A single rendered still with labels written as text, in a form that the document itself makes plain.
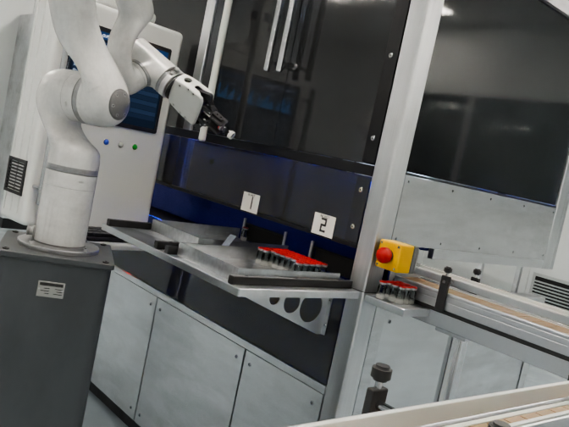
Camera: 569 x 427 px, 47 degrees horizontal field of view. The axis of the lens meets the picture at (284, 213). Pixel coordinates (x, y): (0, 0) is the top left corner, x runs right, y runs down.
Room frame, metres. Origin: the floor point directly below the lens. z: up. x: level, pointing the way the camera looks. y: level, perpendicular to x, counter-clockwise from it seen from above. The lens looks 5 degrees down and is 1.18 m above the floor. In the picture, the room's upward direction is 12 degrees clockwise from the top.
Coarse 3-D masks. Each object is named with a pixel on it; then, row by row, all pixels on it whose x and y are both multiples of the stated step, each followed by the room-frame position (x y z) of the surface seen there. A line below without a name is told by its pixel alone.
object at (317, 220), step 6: (318, 216) 1.84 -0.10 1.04; (324, 216) 1.82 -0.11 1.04; (330, 216) 1.81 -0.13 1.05; (318, 222) 1.84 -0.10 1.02; (324, 222) 1.82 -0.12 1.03; (330, 222) 1.80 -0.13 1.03; (312, 228) 1.85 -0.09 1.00; (318, 228) 1.83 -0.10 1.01; (324, 228) 1.82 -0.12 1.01; (330, 228) 1.80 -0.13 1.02; (318, 234) 1.83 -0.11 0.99; (324, 234) 1.81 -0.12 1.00; (330, 234) 1.79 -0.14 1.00
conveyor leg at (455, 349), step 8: (456, 336) 1.60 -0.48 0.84; (448, 344) 1.64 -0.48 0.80; (456, 344) 1.62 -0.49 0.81; (464, 344) 1.62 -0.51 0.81; (448, 352) 1.63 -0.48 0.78; (456, 352) 1.62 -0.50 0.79; (464, 352) 1.63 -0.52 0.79; (448, 360) 1.63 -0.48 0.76; (456, 360) 1.62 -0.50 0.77; (448, 368) 1.62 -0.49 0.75; (456, 368) 1.62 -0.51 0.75; (440, 376) 1.64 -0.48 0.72; (448, 376) 1.62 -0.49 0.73; (456, 376) 1.62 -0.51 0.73; (440, 384) 1.63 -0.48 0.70; (448, 384) 1.62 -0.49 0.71; (456, 384) 1.63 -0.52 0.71; (440, 392) 1.63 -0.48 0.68; (448, 392) 1.62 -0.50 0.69; (440, 400) 1.62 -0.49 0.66
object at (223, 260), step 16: (192, 256) 1.62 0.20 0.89; (208, 256) 1.57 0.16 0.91; (224, 256) 1.76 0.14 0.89; (240, 256) 1.80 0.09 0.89; (256, 256) 1.84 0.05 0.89; (224, 272) 1.51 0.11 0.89; (240, 272) 1.48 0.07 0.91; (256, 272) 1.51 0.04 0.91; (272, 272) 1.54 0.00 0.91; (288, 272) 1.58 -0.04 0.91; (304, 272) 1.61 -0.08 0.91; (320, 272) 1.65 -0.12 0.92
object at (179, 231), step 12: (156, 228) 1.98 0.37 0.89; (168, 228) 1.92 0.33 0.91; (180, 228) 2.06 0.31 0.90; (192, 228) 2.09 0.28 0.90; (204, 228) 2.12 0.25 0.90; (216, 228) 2.16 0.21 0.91; (228, 228) 2.19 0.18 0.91; (180, 240) 1.87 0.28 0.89; (192, 240) 1.82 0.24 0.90; (204, 240) 1.82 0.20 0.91; (216, 240) 1.85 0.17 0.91
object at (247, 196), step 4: (244, 192) 2.10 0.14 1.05; (248, 192) 2.09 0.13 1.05; (244, 196) 2.10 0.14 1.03; (248, 196) 2.09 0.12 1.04; (252, 196) 2.07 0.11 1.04; (256, 196) 2.06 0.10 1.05; (260, 196) 2.04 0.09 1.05; (244, 200) 2.10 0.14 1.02; (248, 200) 2.08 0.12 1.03; (256, 200) 2.05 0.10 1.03; (244, 204) 2.09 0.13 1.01; (248, 204) 2.08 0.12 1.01; (252, 204) 2.06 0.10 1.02; (256, 204) 2.05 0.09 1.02; (240, 208) 2.10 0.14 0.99; (244, 208) 2.09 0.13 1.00; (248, 208) 2.08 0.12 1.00; (252, 208) 2.06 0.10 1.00; (256, 208) 2.05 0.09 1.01; (252, 212) 2.06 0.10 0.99; (256, 212) 2.05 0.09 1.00
